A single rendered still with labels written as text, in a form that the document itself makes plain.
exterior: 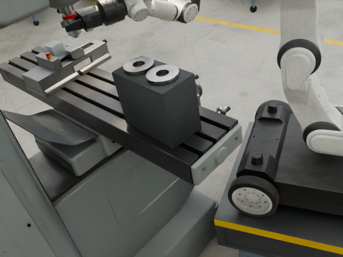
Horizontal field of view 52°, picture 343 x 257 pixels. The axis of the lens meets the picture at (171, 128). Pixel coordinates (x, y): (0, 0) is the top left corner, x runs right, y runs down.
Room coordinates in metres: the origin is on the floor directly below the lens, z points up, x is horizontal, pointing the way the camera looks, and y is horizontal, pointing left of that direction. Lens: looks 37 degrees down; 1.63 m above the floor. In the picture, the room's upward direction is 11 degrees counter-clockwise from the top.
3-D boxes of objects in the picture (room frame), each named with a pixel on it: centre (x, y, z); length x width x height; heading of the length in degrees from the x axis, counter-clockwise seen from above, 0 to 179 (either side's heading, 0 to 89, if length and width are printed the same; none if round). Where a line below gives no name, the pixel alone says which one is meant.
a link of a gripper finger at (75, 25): (1.17, 0.25, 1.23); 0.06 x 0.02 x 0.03; 112
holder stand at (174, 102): (0.88, 0.02, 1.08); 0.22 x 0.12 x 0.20; 37
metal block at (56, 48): (1.35, 0.39, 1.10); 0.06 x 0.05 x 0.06; 43
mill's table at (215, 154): (1.21, 0.27, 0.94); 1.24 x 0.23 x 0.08; 40
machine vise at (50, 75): (1.37, 0.37, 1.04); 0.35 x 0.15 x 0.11; 133
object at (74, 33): (1.19, 0.26, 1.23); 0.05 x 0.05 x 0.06
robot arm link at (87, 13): (1.23, 0.17, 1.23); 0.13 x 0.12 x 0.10; 22
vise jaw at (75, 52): (1.38, 0.35, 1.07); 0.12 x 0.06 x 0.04; 43
